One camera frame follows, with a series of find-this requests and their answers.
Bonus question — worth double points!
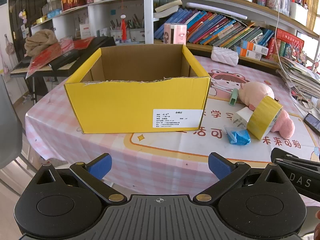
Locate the small white box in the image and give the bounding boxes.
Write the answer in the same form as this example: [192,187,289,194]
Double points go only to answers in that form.
[232,107,255,130]

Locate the pink cartoon cylinder container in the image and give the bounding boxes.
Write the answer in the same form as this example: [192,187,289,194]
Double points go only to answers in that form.
[164,23,187,45]

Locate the yellow tape roll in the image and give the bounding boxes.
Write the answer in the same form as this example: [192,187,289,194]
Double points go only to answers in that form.
[246,96,284,140]

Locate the brown fluffy towel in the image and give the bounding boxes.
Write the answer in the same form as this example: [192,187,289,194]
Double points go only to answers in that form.
[24,29,58,57]

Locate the black piano stand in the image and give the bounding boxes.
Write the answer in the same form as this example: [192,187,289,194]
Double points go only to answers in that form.
[26,75,38,103]

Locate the white storage bin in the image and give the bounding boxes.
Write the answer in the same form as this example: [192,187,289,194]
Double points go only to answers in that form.
[289,2,308,27]

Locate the black electric piano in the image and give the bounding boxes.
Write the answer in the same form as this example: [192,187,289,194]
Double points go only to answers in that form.
[10,36,117,75]

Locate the row of colourful books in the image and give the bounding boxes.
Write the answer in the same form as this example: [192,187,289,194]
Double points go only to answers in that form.
[154,8,275,48]

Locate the blue packet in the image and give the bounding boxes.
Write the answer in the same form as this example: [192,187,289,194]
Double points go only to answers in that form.
[224,126,251,145]

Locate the white cable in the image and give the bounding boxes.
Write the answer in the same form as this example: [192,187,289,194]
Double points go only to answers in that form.
[274,0,288,73]

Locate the red plastic packet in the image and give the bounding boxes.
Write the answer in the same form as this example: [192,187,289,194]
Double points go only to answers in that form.
[26,37,94,77]

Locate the grey chair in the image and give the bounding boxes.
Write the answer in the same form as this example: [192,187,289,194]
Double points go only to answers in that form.
[0,75,23,168]

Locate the red tassel ornament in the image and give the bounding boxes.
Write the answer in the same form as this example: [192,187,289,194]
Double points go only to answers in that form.
[121,14,128,40]

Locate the black smartphone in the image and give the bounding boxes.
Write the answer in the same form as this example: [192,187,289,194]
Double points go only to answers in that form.
[303,113,320,137]

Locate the dark wooden door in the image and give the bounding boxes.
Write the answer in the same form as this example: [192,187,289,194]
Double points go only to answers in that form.
[9,0,48,63]

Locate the white quilted purse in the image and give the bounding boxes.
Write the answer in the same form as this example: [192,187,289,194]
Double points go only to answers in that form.
[211,46,238,66]

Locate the red boxed book set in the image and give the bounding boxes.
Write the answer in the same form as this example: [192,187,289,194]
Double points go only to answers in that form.
[274,29,305,60]

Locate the pink plush toy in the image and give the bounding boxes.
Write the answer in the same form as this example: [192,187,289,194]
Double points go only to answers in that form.
[237,81,295,138]

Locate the green clip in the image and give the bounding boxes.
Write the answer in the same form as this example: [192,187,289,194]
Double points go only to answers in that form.
[229,89,239,105]

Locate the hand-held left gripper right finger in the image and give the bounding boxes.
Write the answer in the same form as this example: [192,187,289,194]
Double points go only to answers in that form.
[193,152,292,204]

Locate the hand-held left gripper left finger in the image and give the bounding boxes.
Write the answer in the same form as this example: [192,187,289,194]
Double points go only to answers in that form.
[31,153,127,204]

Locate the white wooden bookshelf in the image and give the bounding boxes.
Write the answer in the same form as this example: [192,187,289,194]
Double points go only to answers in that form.
[31,0,320,70]

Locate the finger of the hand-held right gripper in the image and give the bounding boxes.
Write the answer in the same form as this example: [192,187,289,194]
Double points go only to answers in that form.
[271,147,320,170]

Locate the white card red logo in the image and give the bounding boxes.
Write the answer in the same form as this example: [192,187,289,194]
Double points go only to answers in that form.
[79,23,92,38]

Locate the orange blue white carton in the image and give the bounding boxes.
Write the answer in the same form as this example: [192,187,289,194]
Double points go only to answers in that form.
[240,40,268,55]
[237,47,263,61]

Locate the yellow cardboard box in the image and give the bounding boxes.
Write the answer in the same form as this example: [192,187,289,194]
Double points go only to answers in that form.
[64,44,212,134]

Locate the hanging wall bag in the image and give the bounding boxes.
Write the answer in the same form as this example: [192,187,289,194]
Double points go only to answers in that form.
[5,36,15,55]

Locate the bamboo blind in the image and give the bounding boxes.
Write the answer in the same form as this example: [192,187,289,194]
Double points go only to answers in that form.
[306,0,320,33]

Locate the thick cream book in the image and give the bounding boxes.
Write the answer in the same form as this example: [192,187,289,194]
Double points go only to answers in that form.
[154,0,183,18]

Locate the white rolled paper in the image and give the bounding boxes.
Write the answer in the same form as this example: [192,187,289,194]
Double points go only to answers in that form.
[186,2,248,20]

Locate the stack of papers and notebooks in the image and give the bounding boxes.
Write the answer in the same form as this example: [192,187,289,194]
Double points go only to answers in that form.
[276,56,320,98]

